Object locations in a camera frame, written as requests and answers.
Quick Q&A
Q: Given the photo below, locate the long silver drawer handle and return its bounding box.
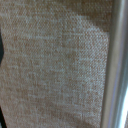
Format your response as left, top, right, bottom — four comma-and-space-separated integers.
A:
99, 0, 128, 128

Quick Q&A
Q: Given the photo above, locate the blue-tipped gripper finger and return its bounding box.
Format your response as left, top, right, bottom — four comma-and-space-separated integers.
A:
0, 31, 5, 63

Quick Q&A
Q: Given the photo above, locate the brown drawer with long handle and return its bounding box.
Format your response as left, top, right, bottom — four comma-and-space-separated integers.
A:
0, 0, 128, 128

